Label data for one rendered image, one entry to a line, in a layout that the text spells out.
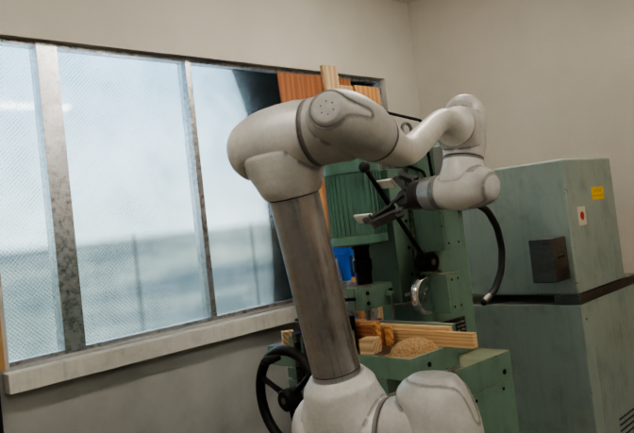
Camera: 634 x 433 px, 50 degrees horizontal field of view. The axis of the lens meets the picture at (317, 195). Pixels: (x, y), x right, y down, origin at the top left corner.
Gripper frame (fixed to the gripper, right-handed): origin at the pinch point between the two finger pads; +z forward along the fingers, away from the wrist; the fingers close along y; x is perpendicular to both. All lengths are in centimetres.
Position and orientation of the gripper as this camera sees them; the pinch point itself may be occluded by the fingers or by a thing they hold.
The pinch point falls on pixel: (369, 201)
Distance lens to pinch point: 195.3
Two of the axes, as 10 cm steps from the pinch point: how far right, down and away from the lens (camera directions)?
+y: 4.7, -7.1, 5.2
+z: -6.7, 1.0, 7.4
